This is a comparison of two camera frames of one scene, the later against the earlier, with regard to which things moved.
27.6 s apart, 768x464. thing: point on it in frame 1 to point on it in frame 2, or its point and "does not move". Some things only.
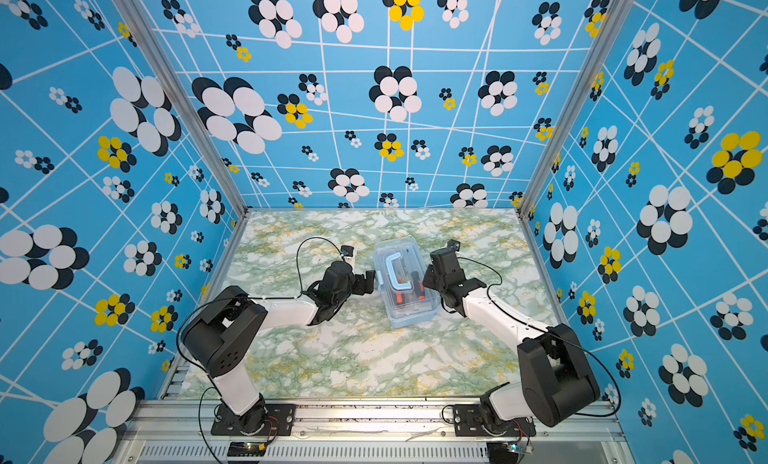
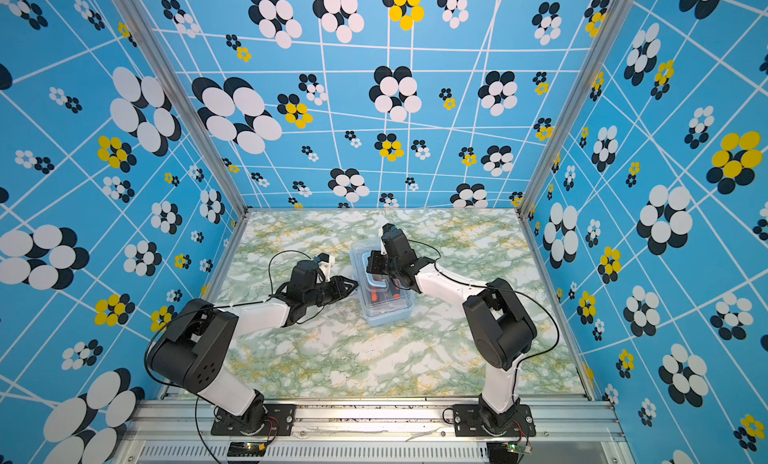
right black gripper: (428, 280) to (376, 263)
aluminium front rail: (180, 432) does not move
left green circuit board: (247, 449) does not move
